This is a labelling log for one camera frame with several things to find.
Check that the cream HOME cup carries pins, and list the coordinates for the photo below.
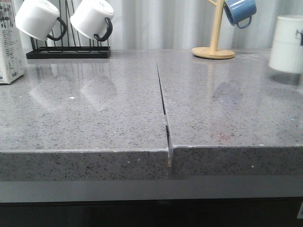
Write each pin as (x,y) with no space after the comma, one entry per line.
(287,47)

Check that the white blue milk carton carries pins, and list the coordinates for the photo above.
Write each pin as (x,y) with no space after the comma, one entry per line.
(12,58)

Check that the wooden mug tree stand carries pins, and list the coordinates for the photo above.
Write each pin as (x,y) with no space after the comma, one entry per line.
(212,52)

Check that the right white hanging mug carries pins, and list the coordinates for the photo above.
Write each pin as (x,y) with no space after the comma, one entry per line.
(93,19)

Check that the white hanging mug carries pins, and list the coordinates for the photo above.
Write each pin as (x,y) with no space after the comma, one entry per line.
(93,19)
(37,18)

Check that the blue enamel mug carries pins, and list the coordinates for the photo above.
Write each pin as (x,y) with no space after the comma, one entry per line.
(239,10)

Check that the left white hanging mug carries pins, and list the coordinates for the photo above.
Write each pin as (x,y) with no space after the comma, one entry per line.
(37,18)

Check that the black wire mug rack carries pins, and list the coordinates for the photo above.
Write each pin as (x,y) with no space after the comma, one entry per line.
(73,45)

